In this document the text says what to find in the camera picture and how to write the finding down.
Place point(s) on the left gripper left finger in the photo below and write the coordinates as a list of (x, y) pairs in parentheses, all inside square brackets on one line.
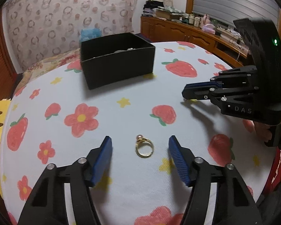
[(99, 159)]

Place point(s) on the grey window blind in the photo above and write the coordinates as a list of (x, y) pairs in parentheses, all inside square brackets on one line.
[(229, 10)]

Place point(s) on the black jewelry box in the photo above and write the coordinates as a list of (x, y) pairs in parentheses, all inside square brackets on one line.
[(114, 58)]

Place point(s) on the brown box on cabinet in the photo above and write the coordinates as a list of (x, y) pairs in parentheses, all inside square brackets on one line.
[(166, 15)]

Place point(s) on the patterned lace curtain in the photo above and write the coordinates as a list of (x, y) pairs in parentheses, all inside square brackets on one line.
[(39, 29)]

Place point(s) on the wooden sideboard cabinet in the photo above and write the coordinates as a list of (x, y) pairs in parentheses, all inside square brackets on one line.
[(158, 30)]

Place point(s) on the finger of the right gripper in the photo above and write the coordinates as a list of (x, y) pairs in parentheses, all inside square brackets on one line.
[(196, 93), (203, 84)]

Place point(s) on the wooden slatted wardrobe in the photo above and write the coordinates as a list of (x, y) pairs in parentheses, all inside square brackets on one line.
[(0, 60)]

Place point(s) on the pink tissue box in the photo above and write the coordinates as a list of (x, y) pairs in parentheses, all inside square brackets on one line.
[(209, 28)]

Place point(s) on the right hand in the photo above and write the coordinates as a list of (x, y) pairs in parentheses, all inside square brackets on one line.
[(262, 130)]

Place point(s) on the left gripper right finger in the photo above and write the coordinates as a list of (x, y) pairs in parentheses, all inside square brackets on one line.
[(182, 159)]

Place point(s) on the cardboard box blue bag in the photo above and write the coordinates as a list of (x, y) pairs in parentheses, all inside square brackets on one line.
[(88, 34)]

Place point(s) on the strawberry flower print blanket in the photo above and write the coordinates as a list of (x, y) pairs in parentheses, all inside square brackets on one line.
[(57, 119)]

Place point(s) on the floral bed quilt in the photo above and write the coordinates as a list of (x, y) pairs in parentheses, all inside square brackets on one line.
[(44, 66)]

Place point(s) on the folded clothes stack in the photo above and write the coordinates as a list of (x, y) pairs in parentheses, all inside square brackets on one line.
[(150, 7)]

